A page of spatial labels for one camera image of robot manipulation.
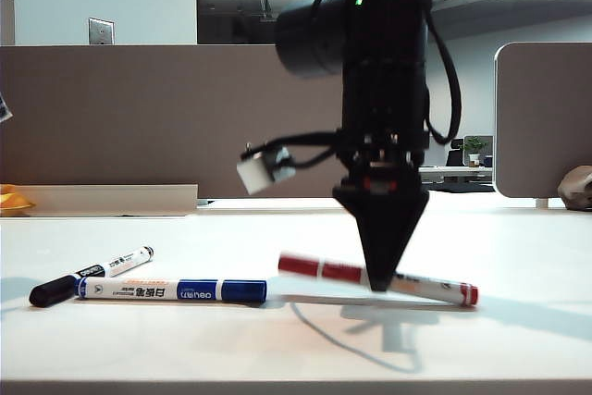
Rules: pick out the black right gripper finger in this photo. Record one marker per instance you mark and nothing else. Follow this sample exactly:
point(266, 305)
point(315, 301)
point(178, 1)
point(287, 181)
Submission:
point(381, 238)

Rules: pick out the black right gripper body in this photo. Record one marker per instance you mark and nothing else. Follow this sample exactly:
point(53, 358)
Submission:
point(384, 108)

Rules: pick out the red whiteboard marker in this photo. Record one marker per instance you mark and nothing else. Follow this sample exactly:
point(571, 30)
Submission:
point(319, 269)

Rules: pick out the blue whiteboard marker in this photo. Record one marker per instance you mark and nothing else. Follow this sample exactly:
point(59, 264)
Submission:
point(139, 288)

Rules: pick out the black whiteboard marker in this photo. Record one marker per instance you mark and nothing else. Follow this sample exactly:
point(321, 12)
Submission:
point(51, 293)

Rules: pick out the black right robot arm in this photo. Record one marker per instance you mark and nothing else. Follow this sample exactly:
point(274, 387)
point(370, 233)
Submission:
point(384, 20)

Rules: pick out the black office chair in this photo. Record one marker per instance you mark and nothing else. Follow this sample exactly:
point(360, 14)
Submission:
point(455, 152)

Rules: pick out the white background desk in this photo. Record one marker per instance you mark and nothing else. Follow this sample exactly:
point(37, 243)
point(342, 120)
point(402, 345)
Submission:
point(458, 174)

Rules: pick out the small potted green plant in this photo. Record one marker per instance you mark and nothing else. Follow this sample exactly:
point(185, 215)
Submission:
point(474, 150)

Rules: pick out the rounded brown desk divider panel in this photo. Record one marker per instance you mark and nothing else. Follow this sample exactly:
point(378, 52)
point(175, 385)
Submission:
point(546, 113)

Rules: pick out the brown crumpled object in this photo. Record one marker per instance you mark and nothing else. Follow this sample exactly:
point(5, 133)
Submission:
point(575, 189)

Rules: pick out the long brown desk divider panel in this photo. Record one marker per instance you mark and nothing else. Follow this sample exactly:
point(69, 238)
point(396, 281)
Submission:
point(139, 113)

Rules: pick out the golden yellow cloth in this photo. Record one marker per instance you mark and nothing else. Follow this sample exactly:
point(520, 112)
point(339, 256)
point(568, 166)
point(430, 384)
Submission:
point(14, 201)

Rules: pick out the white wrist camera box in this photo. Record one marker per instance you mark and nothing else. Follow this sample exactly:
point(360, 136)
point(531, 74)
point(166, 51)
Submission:
point(254, 177)

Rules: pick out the metal wall plate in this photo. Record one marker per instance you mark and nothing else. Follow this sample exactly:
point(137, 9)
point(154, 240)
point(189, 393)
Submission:
point(102, 32)

